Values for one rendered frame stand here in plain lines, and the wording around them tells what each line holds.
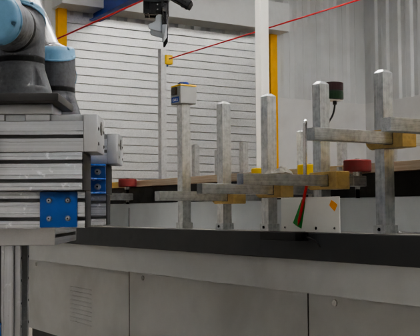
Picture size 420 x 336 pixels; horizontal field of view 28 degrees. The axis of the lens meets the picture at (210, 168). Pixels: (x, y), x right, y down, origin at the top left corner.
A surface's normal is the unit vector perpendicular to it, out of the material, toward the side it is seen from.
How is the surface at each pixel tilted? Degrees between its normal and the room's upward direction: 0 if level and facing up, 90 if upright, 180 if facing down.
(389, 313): 90
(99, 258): 90
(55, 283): 90
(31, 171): 90
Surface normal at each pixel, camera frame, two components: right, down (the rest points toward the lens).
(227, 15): 0.51, -0.05
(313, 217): -0.84, -0.02
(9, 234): 0.01, -0.05
